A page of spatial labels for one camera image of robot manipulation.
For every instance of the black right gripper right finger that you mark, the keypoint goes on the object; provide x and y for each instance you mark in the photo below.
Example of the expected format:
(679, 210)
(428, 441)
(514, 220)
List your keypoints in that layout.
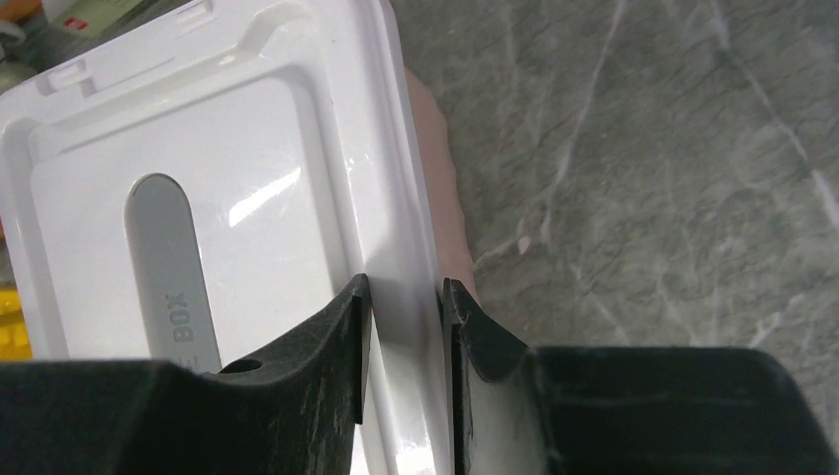
(521, 409)

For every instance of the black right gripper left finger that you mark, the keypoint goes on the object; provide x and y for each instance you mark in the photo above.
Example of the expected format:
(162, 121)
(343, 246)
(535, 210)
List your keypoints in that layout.
(289, 407)

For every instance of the white plastic lid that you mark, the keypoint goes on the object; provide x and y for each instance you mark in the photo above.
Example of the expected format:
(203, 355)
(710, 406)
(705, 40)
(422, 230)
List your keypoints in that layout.
(202, 184)

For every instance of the pink plastic bin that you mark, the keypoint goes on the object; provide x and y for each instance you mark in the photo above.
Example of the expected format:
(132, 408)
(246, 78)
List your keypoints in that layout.
(448, 222)

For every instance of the yellow test tube rack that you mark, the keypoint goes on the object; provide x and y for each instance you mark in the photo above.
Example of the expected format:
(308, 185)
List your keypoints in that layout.
(14, 340)

